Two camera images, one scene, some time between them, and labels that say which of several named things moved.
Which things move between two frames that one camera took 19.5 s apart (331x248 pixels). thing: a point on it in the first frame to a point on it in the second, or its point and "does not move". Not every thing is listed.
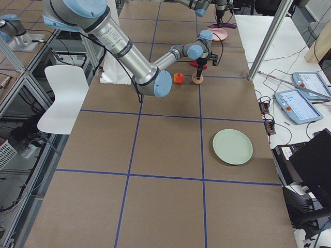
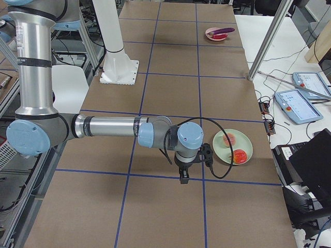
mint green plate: x=232 y=146 does not move
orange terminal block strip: x=269 y=125 does not move
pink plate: x=221 y=33 does not move
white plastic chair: x=71 y=86 does not move
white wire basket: x=7 y=152 does not move
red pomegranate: x=179 y=78 to x=239 y=156
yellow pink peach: x=195 y=80 to x=232 y=139
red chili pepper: x=195 y=64 to x=219 y=36
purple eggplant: x=224 y=25 to x=222 y=30
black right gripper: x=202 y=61 to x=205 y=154
